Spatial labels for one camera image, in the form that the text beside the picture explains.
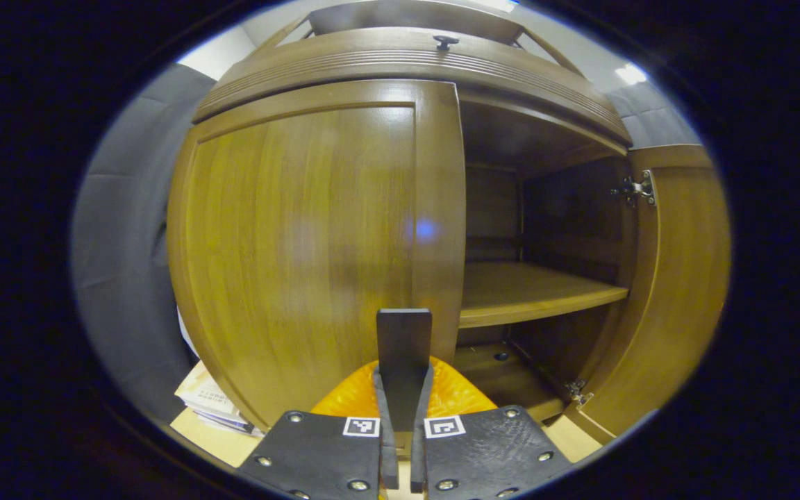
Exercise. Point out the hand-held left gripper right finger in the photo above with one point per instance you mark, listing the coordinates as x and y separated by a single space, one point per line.
419 451

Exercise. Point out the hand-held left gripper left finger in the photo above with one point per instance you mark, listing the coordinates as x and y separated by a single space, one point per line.
387 451

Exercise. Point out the wooden cabinet door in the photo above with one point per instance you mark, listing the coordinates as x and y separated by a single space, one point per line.
685 278
303 243

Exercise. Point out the wooden double-door shoe cabinet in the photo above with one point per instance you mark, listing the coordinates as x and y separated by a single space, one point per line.
567 215

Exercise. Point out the metal door hinge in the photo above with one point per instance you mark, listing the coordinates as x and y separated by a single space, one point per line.
637 189
578 392

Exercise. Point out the wooden inner cabinet shelf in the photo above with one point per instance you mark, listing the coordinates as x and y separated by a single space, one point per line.
532 292

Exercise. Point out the wooden cabinet drawer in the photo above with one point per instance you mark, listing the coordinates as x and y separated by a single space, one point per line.
372 62

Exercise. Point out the stack of white booklets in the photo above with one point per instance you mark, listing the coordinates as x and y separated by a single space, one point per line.
209 399

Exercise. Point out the ceiling light panel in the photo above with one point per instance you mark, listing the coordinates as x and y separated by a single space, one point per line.
630 73

